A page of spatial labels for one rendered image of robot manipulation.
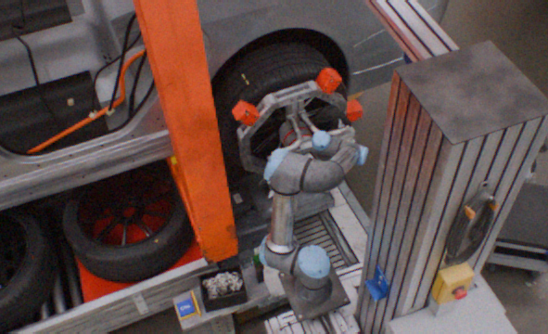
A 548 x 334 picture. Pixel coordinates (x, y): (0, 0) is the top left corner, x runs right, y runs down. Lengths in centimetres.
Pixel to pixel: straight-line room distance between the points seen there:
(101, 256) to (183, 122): 113
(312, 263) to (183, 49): 90
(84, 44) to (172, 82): 155
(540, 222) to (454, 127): 211
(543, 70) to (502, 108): 338
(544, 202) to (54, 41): 276
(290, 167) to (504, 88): 79
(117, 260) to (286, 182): 125
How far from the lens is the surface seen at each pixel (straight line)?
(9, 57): 343
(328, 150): 227
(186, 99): 194
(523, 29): 500
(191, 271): 293
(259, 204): 330
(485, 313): 194
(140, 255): 290
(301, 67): 264
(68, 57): 338
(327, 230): 339
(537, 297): 348
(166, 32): 176
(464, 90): 133
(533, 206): 337
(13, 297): 300
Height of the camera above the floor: 292
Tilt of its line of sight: 51 degrees down
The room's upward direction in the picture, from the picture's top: 4 degrees counter-clockwise
